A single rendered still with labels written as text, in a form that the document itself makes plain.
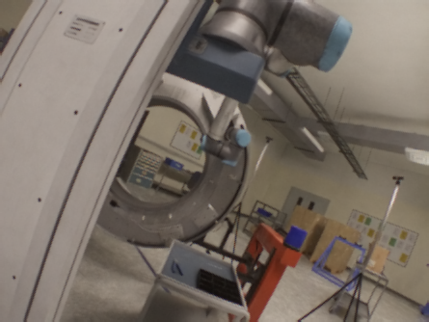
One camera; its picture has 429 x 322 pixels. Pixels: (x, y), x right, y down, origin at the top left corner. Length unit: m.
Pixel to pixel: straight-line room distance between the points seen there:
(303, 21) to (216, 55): 0.23
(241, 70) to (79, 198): 0.38
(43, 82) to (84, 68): 0.09
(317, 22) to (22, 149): 0.68
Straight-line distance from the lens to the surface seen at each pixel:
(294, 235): 1.54
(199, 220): 1.66
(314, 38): 0.61
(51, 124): 0.45
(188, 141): 7.91
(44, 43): 0.54
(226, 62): 0.49
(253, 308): 1.76
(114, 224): 1.81
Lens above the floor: 1.20
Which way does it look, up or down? 3 degrees up
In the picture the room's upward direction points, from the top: 25 degrees clockwise
